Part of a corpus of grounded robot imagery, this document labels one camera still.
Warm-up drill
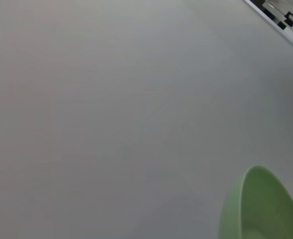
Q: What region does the black bracket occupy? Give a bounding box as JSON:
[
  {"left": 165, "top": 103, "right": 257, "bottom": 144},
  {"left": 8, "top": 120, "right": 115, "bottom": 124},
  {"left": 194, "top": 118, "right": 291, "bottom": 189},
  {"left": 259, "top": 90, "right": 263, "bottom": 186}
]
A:
[{"left": 284, "top": 10, "right": 293, "bottom": 28}]

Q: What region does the light green plate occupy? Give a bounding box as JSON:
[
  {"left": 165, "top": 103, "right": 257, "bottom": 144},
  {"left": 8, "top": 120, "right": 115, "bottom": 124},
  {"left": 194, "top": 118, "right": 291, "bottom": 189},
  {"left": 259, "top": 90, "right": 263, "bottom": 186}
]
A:
[{"left": 218, "top": 165, "right": 293, "bottom": 239}]

